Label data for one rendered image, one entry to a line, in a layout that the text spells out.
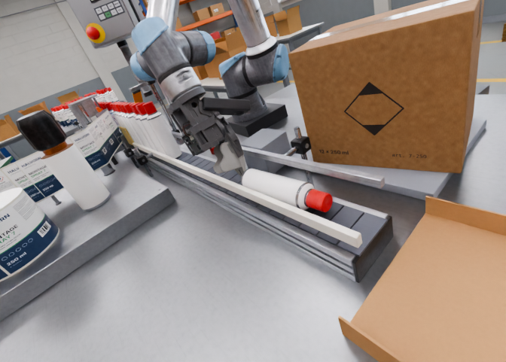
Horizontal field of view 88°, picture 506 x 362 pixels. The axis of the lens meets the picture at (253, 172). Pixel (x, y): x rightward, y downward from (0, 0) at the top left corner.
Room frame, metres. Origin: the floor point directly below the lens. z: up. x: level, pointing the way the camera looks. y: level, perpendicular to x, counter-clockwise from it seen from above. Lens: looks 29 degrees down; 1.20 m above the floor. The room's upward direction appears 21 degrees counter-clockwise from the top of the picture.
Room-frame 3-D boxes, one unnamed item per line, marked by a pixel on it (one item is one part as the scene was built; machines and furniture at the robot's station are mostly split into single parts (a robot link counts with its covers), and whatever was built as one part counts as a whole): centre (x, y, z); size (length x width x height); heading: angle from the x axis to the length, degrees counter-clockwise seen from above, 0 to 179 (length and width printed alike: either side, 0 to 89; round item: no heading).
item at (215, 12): (8.83, -0.05, 1.26); 2.77 x 0.60 x 2.51; 113
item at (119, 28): (1.11, 0.27, 1.38); 0.17 x 0.10 x 0.19; 86
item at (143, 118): (0.94, 0.27, 0.98); 0.05 x 0.05 x 0.20
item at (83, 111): (1.29, 0.59, 1.01); 0.14 x 0.13 x 0.26; 31
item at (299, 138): (0.48, -0.10, 0.91); 0.07 x 0.03 x 0.17; 121
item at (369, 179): (0.75, 0.11, 0.96); 1.07 x 0.01 x 0.01; 31
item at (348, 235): (0.71, 0.17, 0.91); 1.07 x 0.01 x 0.02; 31
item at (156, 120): (0.90, 0.24, 0.98); 0.05 x 0.05 x 0.20
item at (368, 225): (0.98, 0.29, 0.86); 1.65 x 0.08 x 0.04; 31
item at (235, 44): (2.88, -0.22, 0.97); 0.51 x 0.42 x 0.37; 118
